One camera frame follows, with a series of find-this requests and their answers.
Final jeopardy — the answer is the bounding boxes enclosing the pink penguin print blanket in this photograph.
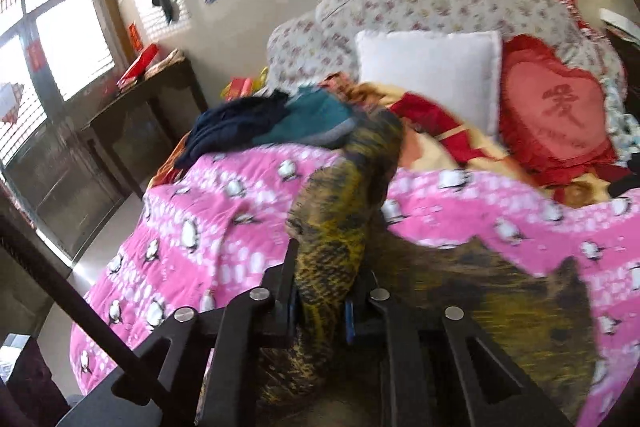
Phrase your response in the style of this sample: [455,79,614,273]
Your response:
[70,142,640,427]

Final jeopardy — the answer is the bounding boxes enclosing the teal garment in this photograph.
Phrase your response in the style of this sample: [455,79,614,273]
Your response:
[255,87,366,148]

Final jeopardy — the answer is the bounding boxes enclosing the black cable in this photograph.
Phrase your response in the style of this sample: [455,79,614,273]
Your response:
[0,214,173,413]

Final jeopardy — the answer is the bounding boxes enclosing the window with lattice frame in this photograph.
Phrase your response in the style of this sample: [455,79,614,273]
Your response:
[0,0,131,258]

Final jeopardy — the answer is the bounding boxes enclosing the red and yellow packets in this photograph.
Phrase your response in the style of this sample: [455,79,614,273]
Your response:
[220,77,268,102]

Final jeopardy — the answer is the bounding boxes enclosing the dark wooden side table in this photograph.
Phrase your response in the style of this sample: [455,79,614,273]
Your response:
[80,57,208,202]

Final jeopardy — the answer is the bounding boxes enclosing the white pillow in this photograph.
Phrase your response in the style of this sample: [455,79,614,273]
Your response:
[354,29,503,138]

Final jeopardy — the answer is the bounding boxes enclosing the red flat box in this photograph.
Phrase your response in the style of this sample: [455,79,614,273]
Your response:
[116,44,163,90]

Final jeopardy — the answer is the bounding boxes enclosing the red and yellow blanket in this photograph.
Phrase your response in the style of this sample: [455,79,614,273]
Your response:
[320,74,626,208]

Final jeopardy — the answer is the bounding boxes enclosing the dark blue garment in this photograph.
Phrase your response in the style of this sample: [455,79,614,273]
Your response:
[175,89,291,170]

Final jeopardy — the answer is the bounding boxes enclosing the olive black patterned garment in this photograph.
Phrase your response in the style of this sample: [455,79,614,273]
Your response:
[200,109,601,427]

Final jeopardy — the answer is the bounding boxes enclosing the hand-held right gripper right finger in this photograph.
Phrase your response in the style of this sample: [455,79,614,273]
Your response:
[342,269,576,427]

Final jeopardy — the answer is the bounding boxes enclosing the red heart-shaped cushion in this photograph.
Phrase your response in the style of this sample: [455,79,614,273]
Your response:
[497,34,621,175]

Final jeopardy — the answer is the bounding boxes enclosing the light blue floral cloth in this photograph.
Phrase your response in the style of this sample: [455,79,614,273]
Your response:
[600,77,640,168]

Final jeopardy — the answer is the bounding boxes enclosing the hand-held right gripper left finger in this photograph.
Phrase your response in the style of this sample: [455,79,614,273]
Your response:
[55,237,301,427]

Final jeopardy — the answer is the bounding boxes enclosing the dark carved wooden cabinet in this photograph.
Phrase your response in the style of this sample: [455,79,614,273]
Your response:
[597,7,640,54]

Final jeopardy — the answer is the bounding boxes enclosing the dark red furniture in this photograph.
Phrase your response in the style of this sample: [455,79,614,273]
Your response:
[0,332,68,427]

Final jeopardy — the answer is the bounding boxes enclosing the beige folded cloth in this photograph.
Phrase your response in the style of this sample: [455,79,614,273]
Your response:
[145,48,188,75]

